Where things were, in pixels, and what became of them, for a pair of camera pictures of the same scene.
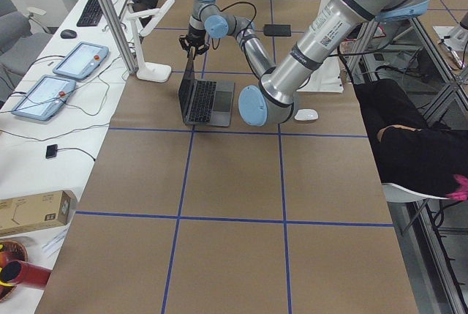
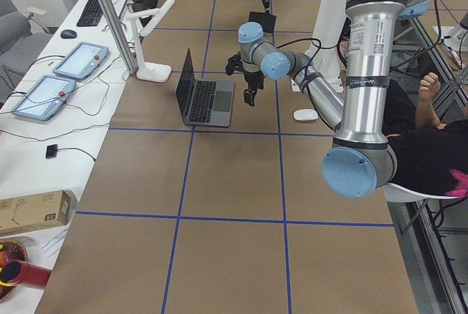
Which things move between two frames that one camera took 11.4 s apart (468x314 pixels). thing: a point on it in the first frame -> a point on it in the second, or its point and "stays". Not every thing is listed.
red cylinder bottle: x=17 y=271 stays
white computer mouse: x=307 y=114 stays
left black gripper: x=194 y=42 -> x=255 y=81
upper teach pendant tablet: x=82 y=60 stays
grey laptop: x=205 y=102 stays
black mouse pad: x=277 y=30 -> x=267 y=20
